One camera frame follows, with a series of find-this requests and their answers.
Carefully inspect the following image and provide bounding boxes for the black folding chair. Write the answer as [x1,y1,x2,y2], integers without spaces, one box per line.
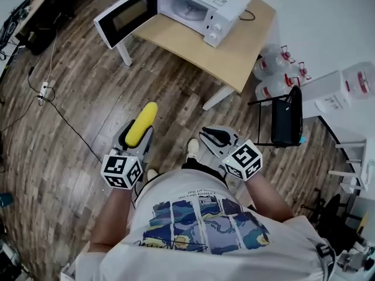
[248,84,304,149]

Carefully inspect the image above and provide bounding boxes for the white paper sheet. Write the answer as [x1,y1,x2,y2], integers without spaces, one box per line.
[314,94,346,114]

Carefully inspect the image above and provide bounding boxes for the white printed t-shirt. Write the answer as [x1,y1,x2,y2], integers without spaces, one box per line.
[74,169,338,281]

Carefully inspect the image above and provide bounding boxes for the white stool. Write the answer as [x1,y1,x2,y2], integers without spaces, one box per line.
[327,138,375,191]

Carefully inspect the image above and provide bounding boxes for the clear water jug red cap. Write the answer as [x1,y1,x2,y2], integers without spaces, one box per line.
[340,61,375,100]
[289,61,312,85]
[254,73,297,105]
[253,43,296,81]

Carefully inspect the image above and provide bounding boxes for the wooden side desk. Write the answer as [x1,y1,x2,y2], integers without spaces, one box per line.
[11,0,59,40]

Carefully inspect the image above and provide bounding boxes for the wooden table with white legs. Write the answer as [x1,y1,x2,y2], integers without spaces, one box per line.
[116,0,278,111]

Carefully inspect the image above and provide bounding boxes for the black microwave cable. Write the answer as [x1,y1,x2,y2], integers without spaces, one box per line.
[238,9,256,22]

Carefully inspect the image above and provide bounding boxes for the white cable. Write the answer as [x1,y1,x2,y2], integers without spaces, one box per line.
[46,29,60,83]

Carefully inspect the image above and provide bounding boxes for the white table with black edge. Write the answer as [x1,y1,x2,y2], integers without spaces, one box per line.
[317,109,375,146]

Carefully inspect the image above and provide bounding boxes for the black floor cable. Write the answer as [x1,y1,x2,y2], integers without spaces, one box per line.
[0,65,104,161]

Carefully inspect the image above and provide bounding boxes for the person's right forearm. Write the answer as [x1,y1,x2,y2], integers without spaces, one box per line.
[244,172,295,224]

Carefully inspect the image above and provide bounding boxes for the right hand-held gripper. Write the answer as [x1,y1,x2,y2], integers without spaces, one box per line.
[199,125,264,182]

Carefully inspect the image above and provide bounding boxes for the yellow corn cob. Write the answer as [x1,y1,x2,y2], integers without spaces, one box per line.
[125,102,159,147]

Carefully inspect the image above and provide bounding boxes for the person's left forearm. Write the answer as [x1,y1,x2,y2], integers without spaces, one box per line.
[88,182,139,255]

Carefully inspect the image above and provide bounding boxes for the black shorts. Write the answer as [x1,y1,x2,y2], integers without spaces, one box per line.
[180,156,229,189]

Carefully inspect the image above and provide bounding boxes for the white cabinet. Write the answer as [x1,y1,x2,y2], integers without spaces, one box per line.
[301,70,353,120]

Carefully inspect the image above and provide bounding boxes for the teal object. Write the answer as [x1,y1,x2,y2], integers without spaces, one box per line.
[0,192,14,209]

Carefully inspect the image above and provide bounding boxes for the black office chair base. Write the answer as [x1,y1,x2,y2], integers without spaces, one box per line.
[301,187,367,257]

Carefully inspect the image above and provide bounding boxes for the white microwave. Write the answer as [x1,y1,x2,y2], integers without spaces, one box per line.
[93,0,253,50]

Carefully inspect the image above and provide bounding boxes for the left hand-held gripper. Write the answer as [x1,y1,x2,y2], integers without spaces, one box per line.
[100,120,155,190]

